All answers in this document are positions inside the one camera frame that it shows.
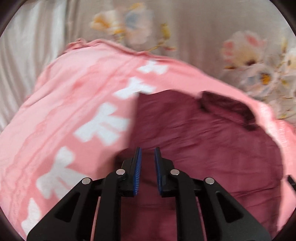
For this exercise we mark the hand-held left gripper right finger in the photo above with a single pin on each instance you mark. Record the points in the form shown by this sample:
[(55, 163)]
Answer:
[(158, 171)]

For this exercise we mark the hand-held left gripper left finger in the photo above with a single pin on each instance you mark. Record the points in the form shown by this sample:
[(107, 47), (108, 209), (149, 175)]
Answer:
[(137, 171)]

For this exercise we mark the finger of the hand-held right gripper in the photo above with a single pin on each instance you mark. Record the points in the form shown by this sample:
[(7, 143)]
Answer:
[(290, 180)]

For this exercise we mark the maroon quilted jacket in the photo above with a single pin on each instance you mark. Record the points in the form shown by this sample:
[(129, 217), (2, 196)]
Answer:
[(203, 143)]

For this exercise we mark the pink blanket with white bows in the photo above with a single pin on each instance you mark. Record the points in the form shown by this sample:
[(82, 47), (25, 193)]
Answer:
[(69, 111)]

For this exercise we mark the floral bed sheet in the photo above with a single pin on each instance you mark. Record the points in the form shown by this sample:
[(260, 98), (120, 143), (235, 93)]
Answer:
[(196, 30)]

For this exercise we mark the silver satin cloth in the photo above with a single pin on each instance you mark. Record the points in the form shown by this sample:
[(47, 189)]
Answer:
[(25, 46)]

